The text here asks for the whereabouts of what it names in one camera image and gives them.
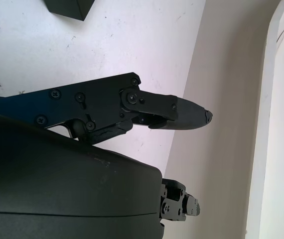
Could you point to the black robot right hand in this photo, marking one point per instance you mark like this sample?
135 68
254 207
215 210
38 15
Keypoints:
57 186

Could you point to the black camera box base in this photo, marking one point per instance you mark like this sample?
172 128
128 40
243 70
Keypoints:
53 5

